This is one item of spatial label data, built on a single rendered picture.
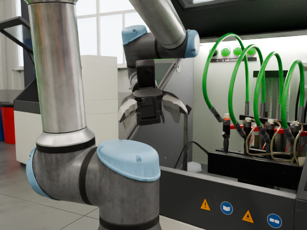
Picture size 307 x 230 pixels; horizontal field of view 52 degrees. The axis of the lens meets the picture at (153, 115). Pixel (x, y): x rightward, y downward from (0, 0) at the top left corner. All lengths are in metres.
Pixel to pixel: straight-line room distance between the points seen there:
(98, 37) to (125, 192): 5.97
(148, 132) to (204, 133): 0.37
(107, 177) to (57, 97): 0.17
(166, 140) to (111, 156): 0.89
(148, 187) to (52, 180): 0.19
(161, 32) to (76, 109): 0.28
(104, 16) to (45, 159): 5.95
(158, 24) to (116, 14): 5.57
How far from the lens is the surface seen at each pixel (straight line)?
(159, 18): 0.71
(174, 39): 0.79
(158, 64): 4.17
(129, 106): 0.73
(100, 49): 6.45
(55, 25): 0.60
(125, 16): 6.23
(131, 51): 0.91
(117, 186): 0.56
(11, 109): 6.53
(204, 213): 1.03
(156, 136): 1.36
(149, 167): 0.56
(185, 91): 1.53
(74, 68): 0.61
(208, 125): 1.57
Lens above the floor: 1.25
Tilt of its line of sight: 7 degrees down
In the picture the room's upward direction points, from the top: straight up
